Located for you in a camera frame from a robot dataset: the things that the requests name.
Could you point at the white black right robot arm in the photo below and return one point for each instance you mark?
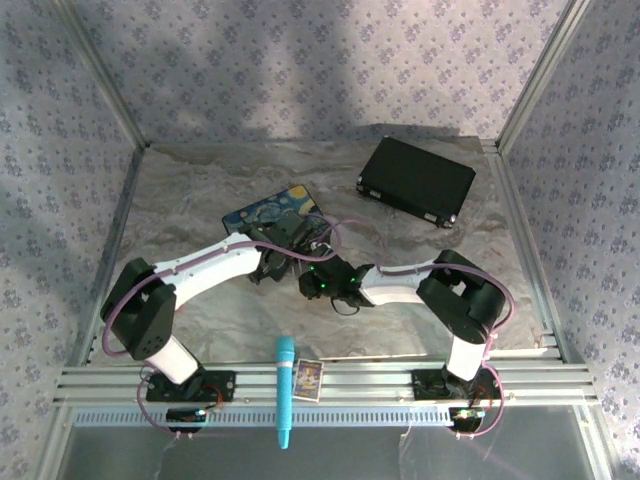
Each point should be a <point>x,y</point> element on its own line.
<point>390,287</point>

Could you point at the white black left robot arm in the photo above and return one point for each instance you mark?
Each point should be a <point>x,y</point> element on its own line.
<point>210,265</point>

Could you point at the grey metal plate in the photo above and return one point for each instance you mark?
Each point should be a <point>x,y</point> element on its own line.
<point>350,460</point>

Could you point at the blue toy microphone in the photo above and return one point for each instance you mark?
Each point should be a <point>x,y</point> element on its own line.
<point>285,380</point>

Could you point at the aluminium front rail beam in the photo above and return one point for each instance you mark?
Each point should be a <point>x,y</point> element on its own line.
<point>360,380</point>

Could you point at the small card pack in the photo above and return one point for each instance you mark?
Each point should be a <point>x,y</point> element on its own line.
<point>308,379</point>

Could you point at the aluminium corner post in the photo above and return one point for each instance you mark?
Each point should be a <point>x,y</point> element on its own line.
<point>546,65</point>
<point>102,65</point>

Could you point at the small circuit board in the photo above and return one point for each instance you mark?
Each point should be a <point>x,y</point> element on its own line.
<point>467,415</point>
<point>187,415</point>

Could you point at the aluminium side floor rail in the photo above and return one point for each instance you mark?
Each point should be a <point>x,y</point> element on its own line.
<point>125,210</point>
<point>512,210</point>

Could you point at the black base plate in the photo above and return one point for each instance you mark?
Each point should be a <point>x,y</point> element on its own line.
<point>225,385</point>
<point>425,385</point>

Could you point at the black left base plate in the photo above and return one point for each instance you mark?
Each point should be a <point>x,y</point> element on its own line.
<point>225,385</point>

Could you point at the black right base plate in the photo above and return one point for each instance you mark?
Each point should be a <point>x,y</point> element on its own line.
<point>425,385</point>

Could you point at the black ribbed aluminium case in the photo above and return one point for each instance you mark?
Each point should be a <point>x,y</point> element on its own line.
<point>415,175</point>

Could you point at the starry night painted box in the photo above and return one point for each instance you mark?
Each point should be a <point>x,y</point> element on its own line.
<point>260,207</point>

